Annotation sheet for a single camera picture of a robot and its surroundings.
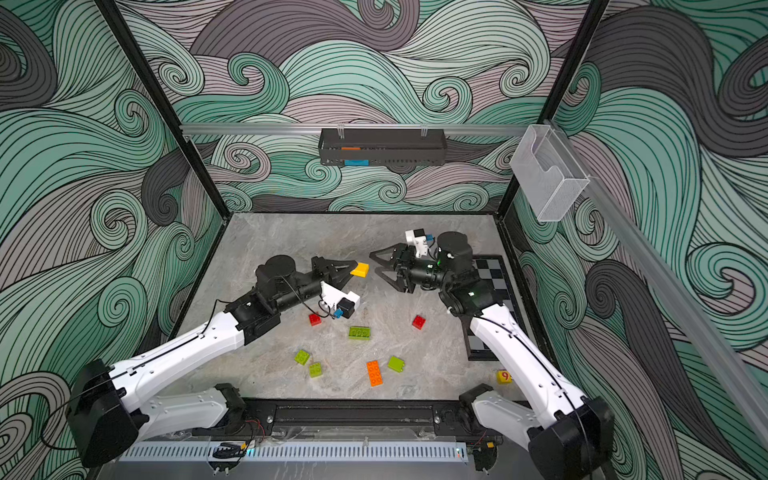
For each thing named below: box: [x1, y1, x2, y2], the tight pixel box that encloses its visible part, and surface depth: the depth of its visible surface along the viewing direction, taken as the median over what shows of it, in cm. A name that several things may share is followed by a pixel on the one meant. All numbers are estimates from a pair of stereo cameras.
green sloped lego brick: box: [387, 356, 405, 373], surface depth 83 cm
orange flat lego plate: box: [366, 360, 384, 387], surface depth 82 cm
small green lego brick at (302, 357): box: [294, 350, 310, 366], surface depth 84 cm
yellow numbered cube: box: [496, 370, 513, 385], surface depth 79 cm
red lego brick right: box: [411, 315, 426, 330], surface depth 92 cm
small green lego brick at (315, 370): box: [309, 362, 323, 378], surface depth 81 cm
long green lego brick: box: [348, 326, 371, 340], surface depth 89 cm
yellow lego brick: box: [350, 262, 371, 278], surface depth 70 cm
